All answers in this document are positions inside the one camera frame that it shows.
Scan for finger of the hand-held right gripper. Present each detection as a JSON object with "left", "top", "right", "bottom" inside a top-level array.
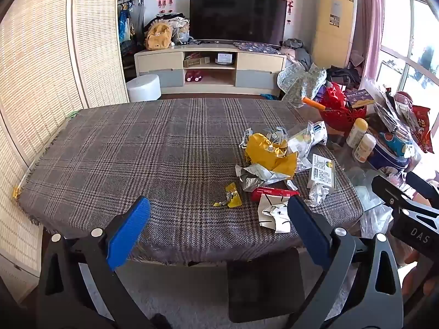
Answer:
[
  {"left": 406, "top": 171, "right": 439, "bottom": 203},
  {"left": 371, "top": 175, "right": 439, "bottom": 218}
]

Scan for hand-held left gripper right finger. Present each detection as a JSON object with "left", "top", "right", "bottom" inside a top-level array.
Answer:
[{"left": 285, "top": 195, "right": 405, "bottom": 329}]

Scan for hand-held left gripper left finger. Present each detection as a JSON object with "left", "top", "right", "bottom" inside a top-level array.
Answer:
[{"left": 36, "top": 196, "right": 165, "bottom": 329}]

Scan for clear foil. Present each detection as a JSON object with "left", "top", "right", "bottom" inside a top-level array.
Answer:
[{"left": 305, "top": 183, "right": 331, "bottom": 208}]

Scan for red snack packet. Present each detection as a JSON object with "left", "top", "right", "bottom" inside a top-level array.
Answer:
[{"left": 250, "top": 186, "right": 300, "bottom": 203}]

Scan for dark grey trash bin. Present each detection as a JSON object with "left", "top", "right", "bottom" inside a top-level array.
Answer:
[{"left": 226, "top": 247, "right": 306, "bottom": 323}]

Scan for silver foil wrapper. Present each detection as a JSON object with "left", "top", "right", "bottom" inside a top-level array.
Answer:
[{"left": 235, "top": 164, "right": 291, "bottom": 192}]

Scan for person's right hand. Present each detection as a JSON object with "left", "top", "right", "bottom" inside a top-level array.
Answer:
[{"left": 396, "top": 243, "right": 439, "bottom": 299}]

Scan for clear plastic bag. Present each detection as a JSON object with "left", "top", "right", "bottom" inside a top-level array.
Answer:
[{"left": 357, "top": 175, "right": 393, "bottom": 239}]

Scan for blue round tin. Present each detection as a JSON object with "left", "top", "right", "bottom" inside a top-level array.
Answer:
[{"left": 368, "top": 132, "right": 417, "bottom": 170}]

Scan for white pill bottle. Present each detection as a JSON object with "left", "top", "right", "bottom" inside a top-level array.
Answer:
[
  {"left": 353, "top": 134, "right": 377, "bottom": 163},
  {"left": 346, "top": 118, "right": 368, "bottom": 148}
]

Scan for red snack bag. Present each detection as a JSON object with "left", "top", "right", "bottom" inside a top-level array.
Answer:
[{"left": 412, "top": 106, "right": 435, "bottom": 153}]

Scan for white medicine box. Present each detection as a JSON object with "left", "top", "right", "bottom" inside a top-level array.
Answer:
[{"left": 306, "top": 154, "right": 336, "bottom": 190}]

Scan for stack of clear plastic bags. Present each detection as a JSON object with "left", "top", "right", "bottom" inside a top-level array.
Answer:
[{"left": 365, "top": 77, "right": 412, "bottom": 134}]

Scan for grey plaid tablecloth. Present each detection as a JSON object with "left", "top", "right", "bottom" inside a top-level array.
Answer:
[{"left": 14, "top": 98, "right": 364, "bottom": 265}]

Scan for small yellow candy wrapper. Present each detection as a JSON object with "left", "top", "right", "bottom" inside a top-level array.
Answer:
[{"left": 213, "top": 182, "right": 241, "bottom": 208}]

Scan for red plastic basket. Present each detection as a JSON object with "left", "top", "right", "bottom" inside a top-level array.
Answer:
[{"left": 319, "top": 84, "right": 367, "bottom": 132}]

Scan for white plastic package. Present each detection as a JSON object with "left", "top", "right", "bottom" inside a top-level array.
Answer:
[{"left": 287, "top": 121, "right": 328, "bottom": 172}]

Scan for dark blue book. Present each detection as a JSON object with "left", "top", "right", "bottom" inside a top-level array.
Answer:
[{"left": 345, "top": 89, "right": 375, "bottom": 108}]

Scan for small white torn wrappers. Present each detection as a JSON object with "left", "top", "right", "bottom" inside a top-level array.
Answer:
[{"left": 240, "top": 126, "right": 289, "bottom": 148}]

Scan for dark clothes heap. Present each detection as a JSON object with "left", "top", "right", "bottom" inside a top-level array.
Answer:
[{"left": 326, "top": 65, "right": 361, "bottom": 90}]

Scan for green floral cloth bag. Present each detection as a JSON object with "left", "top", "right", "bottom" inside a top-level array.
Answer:
[{"left": 277, "top": 62, "right": 327, "bottom": 108}]

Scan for window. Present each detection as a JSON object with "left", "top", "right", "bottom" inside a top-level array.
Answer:
[{"left": 375, "top": 0, "right": 439, "bottom": 110}]

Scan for white round stool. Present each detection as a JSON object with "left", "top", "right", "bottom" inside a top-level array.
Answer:
[{"left": 126, "top": 74, "right": 162, "bottom": 103}]

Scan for heap of grey clothes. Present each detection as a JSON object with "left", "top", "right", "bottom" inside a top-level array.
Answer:
[{"left": 281, "top": 38, "right": 313, "bottom": 72}]

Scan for pink curtain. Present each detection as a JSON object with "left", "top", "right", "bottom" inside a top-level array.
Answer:
[{"left": 358, "top": 0, "right": 383, "bottom": 83}]

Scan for beige standing air conditioner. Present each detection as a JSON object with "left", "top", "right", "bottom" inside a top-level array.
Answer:
[{"left": 311, "top": 0, "right": 358, "bottom": 69}]

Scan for beige television stand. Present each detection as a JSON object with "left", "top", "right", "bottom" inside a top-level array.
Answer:
[{"left": 134, "top": 43, "right": 287, "bottom": 96}]

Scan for bamboo folding screen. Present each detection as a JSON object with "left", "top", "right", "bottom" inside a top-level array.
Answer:
[{"left": 0, "top": 0, "right": 131, "bottom": 302}]

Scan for flat cardboard box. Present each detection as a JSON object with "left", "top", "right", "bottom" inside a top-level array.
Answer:
[{"left": 183, "top": 55, "right": 207, "bottom": 68}]

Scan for dark floral cloth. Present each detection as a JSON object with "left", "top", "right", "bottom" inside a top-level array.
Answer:
[{"left": 233, "top": 41, "right": 282, "bottom": 55}]

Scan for yellow backpack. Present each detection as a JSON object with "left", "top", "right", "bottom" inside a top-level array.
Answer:
[{"left": 144, "top": 23, "right": 173, "bottom": 50}]

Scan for blue hanging bag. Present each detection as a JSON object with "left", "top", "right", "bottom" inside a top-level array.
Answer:
[{"left": 118, "top": 7, "right": 134, "bottom": 46}]

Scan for pile of grey clothes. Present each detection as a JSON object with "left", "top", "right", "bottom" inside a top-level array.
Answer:
[{"left": 159, "top": 13, "right": 191, "bottom": 46}]

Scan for black flat television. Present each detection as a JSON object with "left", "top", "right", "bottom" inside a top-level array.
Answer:
[{"left": 189, "top": 0, "right": 288, "bottom": 47}]

